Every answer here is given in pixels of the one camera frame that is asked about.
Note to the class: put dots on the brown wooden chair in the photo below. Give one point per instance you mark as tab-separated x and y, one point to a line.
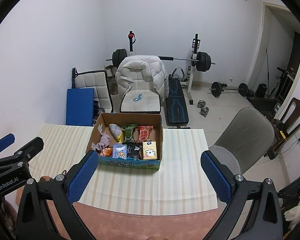
298	110

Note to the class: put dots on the white quilted chair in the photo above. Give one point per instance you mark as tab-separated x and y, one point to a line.
95	82

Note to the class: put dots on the purple plush toy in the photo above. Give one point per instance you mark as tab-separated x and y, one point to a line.
104	141

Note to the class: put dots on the white puffer jacket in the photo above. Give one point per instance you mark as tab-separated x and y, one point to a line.
140	72

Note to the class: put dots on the folded black scooter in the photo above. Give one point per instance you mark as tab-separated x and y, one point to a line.
281	80

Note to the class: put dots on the black post with red knob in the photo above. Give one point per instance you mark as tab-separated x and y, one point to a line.
132	40

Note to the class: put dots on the yellow black box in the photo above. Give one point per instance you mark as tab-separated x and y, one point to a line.
282	135

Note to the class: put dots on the cardboard box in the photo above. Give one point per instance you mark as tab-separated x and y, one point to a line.
130	165

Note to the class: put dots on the yellow tissue pack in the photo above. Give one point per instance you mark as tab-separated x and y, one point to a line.
150	151

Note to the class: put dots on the black stroller frame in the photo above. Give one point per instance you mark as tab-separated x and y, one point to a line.
292	190

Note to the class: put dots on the green snack packet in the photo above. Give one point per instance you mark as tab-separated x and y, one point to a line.
129	133

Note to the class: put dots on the blue cartoon snack packet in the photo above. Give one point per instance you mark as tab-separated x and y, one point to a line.
120	152

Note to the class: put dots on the white goose plush toy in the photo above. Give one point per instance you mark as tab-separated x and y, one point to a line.
296	212

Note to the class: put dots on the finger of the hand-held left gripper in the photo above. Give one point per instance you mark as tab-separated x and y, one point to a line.
32	146
3	142

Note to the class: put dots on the grey office chair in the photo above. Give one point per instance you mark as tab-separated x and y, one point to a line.
245	130

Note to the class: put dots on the black snack packet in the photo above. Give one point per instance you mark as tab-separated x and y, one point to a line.
134	151

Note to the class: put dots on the black speaker box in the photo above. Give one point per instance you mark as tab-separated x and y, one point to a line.
261	90

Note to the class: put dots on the white barbell rack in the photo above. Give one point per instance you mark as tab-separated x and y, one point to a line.
193	80

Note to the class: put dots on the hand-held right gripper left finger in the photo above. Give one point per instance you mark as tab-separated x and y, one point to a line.
83	175

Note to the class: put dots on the barbell with black plates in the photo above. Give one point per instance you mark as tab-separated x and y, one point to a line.
203	61

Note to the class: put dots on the white upholstered chair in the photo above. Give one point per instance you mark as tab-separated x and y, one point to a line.
145	103

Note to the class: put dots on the blue foam pad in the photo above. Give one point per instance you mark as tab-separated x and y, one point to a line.
80	106

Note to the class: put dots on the orange cartoon snack packet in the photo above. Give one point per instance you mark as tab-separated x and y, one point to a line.
106	152

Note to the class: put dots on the red snack packet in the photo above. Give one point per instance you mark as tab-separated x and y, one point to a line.
144	133

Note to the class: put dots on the black weight bench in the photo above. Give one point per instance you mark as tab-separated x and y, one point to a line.
176	105

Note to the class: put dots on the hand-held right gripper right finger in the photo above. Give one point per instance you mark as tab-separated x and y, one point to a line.
215	177

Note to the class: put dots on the small floor barbell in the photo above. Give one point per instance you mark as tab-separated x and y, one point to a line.
217	89

